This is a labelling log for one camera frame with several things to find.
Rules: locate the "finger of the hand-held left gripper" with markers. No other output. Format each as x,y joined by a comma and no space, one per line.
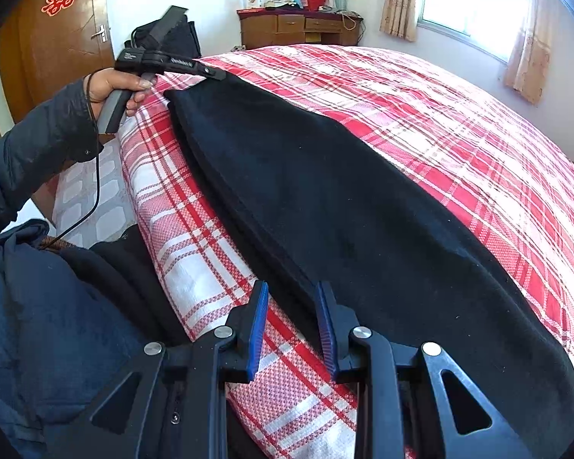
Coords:
209,71

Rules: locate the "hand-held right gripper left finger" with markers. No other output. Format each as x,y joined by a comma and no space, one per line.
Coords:
259,330

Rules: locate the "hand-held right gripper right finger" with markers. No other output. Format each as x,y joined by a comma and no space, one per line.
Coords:
326,330

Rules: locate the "black pants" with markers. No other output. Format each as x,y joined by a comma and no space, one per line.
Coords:
339,201

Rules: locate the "person's left forearm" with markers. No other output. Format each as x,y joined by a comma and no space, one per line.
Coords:
33,153

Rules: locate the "person's left hand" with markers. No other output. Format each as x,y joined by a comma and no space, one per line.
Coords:
107,81

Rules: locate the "black bag by door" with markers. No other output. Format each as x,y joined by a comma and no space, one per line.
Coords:
189,38

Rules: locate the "brown wooden door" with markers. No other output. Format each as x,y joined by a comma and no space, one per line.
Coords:
52,52

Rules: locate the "brown wooden dresser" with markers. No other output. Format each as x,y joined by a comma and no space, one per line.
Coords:
292,26

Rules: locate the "white quilted mattress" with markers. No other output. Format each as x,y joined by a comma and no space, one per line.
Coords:
88,196

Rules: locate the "beige patterned curtain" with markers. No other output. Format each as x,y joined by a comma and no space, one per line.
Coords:
528,52
402,5

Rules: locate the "person's dark clothed torso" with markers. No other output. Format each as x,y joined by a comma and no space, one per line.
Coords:
52,334

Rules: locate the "red plaid bed sheet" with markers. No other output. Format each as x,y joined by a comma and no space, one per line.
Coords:
459,129

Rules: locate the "bright bedroom window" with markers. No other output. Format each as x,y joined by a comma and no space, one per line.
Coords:
473,5

